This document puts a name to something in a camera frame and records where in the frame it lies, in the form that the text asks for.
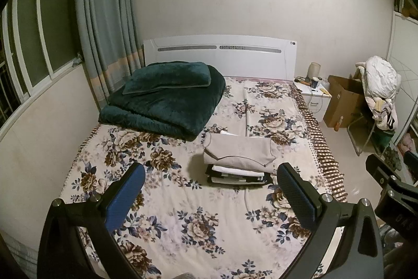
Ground white bed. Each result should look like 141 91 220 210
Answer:
60 35 348 279

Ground beige table lamp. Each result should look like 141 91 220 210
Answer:
307 62 321 80

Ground dark green pillow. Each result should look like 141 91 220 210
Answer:
122 61 212 96

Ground white nightstand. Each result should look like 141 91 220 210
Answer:
292 78 332 123

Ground pair of dark patterned slippers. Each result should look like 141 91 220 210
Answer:
382 146 404 170

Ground dark green folded blanket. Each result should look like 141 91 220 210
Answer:
99 61 227 140

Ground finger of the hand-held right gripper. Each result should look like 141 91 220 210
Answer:
365 154 404 193
403 151 418 185

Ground window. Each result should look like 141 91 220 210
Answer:
0 0 82 132

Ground boxes atop wardrobe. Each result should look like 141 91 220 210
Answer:
393 0 418 18

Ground stack of folded clothes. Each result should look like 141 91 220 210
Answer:
205 163 274 190

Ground pile of striped clothes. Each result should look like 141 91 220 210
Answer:
372 98 399 131

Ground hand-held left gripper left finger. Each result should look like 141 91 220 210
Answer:
37 162 146 279

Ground large cardboard box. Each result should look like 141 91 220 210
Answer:
323 75 366 128

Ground beige long-sleeve shirt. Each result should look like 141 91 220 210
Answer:
203 133 281 174

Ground floral blanket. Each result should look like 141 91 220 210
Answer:
60 76 348 279

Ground white folded shirt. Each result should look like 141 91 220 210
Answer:
212 164 266 177

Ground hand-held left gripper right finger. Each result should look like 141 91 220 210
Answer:
276 162 384 279

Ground metal folding chair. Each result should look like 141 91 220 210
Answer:
346 116 396 157

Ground grey-green curtain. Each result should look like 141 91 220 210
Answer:
74 0 146 110

